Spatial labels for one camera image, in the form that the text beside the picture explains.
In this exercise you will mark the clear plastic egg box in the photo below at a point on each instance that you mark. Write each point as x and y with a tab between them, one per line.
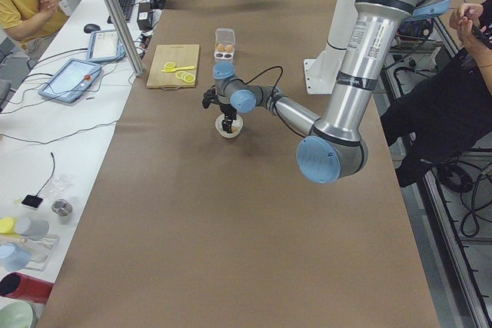
225	36

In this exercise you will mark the black power adapter box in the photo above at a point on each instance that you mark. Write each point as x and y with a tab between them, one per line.
145	16

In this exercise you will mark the black computer mouse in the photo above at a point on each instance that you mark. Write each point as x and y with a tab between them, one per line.
89	28

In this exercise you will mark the wooden cutting board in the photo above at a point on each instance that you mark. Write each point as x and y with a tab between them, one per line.
182	55

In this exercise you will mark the person in yellow shirt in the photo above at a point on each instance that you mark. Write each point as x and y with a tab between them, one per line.
32	24

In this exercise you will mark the white bowl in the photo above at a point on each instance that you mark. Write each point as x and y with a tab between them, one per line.
238	122

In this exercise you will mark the small black square pad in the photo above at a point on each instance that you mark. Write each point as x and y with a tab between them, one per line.
32	201

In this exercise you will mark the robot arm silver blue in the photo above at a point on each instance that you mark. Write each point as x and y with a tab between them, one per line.
332	146

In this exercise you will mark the red cylinder bottle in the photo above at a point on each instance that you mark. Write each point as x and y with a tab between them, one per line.
24	287

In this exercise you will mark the blue teach pendant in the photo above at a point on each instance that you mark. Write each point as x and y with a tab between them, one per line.
104	46
71	81

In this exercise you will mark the steel cup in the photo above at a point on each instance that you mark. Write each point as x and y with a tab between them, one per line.
63	210

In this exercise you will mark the person in black shirt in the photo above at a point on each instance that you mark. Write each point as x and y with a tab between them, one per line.
449	112

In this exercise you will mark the pale green bowl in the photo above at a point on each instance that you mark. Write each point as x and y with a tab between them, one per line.
18	315

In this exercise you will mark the aluminium frame post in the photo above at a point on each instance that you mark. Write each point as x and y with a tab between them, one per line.
124	34

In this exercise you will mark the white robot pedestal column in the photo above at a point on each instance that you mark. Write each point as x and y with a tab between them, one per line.
320	73

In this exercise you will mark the lemon slice near knife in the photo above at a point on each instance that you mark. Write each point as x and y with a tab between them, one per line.
170	66

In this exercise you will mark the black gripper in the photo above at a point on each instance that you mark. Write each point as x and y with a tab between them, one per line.
227	108

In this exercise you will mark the blue teach pendant far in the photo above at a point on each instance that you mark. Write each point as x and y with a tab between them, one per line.
104	46

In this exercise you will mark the yellow plastic cup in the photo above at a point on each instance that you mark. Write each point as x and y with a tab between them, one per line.
7	225

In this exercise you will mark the blue teach pendant near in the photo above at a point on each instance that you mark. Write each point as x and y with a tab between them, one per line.
71	81

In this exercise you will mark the grey plastic cup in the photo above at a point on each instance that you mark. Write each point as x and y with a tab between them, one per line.
34	229

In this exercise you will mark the black smartphone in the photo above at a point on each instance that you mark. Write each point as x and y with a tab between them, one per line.
483	36

